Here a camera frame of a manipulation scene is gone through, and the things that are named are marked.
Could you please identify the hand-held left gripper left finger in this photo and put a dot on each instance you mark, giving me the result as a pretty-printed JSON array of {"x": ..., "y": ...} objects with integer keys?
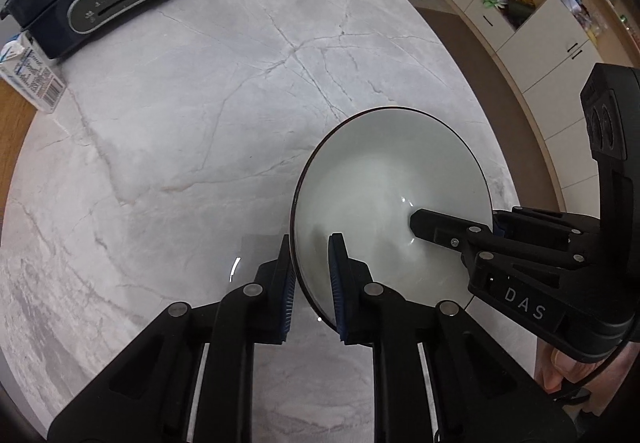
[{"x": 287, "y": 293}]

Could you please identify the wooden tissue box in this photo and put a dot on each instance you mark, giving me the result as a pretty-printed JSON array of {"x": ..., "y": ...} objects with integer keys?
[{"x": 12, "y": 133}]

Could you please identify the cream wall cabinet unit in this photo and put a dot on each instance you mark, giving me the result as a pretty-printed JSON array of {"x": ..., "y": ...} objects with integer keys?
[{"x": 545, "y": 38}]

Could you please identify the small milk carton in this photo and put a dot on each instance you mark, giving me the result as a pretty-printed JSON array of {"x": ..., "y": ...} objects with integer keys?
[{"x": 30, "y": 73}]

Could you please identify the floral bowl with dark rim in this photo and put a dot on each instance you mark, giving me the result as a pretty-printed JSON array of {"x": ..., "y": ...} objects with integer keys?
[{"x": 380, "y": 183}]

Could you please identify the person's right hand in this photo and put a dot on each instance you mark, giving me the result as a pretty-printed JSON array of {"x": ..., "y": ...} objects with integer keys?
[{"x": 555, "y": 368}]

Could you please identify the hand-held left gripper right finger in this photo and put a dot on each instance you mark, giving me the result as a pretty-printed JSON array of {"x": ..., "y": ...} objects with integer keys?
[{"x": 336, "y": 293}]

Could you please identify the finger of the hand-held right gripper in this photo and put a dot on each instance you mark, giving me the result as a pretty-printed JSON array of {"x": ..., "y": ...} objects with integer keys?
[
  {"x": 540, "y": 223},
  {"x": 440, "y": 225}
]

